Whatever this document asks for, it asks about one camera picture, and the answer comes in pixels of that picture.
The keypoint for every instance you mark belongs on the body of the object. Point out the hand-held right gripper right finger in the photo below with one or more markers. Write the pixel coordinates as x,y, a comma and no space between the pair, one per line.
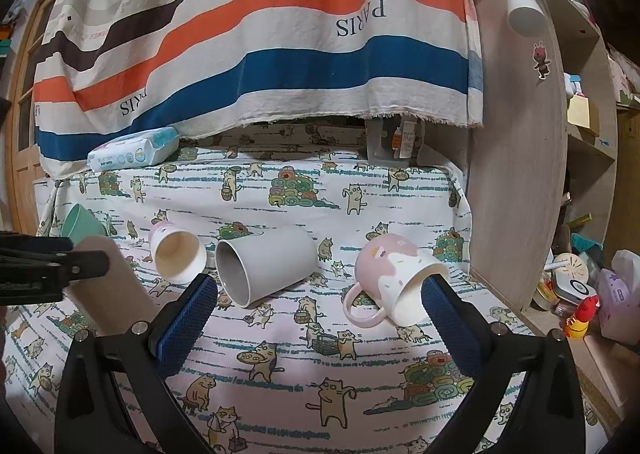
451,329

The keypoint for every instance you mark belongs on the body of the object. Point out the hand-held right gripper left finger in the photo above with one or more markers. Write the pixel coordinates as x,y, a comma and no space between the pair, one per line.
186,326

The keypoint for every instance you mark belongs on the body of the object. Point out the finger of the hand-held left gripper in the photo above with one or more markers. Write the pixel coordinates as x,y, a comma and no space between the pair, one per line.
60,266

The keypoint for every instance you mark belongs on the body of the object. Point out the pink white mug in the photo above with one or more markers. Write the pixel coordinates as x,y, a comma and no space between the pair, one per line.
387,279

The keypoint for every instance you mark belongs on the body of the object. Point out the green cup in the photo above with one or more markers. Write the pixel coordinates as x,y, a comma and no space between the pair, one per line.
82,224

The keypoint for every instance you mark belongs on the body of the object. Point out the small pink white cup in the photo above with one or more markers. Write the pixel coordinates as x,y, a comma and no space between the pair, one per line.
175,254

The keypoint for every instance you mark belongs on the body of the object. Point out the grey cup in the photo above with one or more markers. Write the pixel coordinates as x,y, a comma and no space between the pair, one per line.
267,261

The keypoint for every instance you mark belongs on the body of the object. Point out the beige object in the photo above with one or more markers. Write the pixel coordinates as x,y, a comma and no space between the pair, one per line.
125,294

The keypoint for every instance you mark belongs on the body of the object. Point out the cat print tablecloth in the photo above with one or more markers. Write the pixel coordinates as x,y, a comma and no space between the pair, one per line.
300,359

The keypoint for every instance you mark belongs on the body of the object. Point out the white round device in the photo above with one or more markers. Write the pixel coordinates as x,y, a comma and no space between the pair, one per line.
570,279

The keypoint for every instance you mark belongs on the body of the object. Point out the red yellow toy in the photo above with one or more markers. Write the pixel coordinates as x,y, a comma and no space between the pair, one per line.
581,319

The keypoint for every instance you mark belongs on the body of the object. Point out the wet wipes pack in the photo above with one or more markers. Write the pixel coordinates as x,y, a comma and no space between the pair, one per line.
132,149

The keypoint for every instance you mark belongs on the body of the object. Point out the purple bottle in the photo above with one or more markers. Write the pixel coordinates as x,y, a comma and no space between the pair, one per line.
620,299

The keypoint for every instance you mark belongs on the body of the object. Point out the wooden shelf unit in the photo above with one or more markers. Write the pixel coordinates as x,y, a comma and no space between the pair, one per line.
530,159

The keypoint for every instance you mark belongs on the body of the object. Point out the clear plastic container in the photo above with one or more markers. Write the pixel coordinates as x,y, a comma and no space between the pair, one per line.
395,142

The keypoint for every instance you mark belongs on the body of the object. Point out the yellow box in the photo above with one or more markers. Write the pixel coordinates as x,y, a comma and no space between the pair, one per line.
582,114

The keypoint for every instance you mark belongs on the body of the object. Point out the cartoon sticker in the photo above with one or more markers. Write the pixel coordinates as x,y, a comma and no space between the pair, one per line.
541,59

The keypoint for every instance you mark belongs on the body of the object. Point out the striped cloth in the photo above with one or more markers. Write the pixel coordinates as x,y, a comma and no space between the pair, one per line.
260,34

